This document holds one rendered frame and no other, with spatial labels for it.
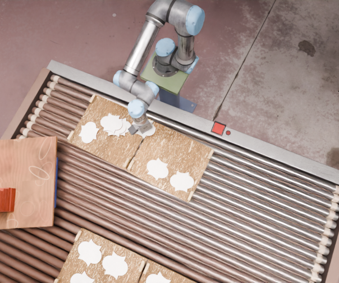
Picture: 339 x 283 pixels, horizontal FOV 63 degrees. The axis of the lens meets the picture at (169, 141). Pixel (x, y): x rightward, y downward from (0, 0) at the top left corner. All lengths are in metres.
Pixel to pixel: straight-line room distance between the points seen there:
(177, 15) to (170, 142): 0.73
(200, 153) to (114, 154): 0.51
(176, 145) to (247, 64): 1.59
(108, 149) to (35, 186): 0.45
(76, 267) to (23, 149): 0.73
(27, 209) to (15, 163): 0.28
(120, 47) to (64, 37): 0.62
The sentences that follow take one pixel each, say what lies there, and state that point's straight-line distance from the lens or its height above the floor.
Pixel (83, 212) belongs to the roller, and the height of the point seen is 0.92.
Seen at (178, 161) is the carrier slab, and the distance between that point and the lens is 1.66.
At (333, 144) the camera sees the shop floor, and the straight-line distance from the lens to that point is 3.01.
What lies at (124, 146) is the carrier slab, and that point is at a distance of 1.72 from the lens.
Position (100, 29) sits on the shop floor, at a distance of 3.33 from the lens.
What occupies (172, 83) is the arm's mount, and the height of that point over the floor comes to 0.90.
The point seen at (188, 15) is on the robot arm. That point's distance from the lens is 1.33.
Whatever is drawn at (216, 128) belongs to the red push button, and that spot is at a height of 0.93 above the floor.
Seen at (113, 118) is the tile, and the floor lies 0.97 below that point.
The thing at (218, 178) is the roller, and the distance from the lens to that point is 1.68.
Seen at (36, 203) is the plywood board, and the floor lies 1.04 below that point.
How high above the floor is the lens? 2.57
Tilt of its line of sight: 75 degrees down
